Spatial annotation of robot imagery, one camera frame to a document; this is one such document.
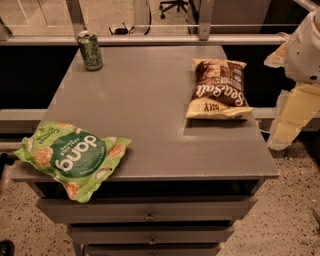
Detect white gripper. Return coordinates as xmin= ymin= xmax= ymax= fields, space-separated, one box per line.
xmin=264 ymin=8 xmax=320 ymax=151

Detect green soda can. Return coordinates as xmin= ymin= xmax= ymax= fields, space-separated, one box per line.
xmin=77 ymin=30 xmax=103 ymax=71

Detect brown sea salt chip bag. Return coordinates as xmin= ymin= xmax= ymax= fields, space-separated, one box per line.
xmin=186 ymin=59 xmax=253 ymax=120

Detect grey metal railing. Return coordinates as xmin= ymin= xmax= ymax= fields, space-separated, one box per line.
xmin=0 ymin=0 xmax=289 ymax=46

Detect grey drawer cabinet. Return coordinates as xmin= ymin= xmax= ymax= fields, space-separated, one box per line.
xmin=12 ymin=46 xmax=278 ymax=256

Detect black office chair base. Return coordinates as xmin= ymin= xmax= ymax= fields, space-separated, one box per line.
xmin=159 ymin=0 xmax=189 ymax=19

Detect green dang snack bag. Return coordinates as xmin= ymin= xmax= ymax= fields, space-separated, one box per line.
xmin=14 ymin=121 xmax=131 ymax=203

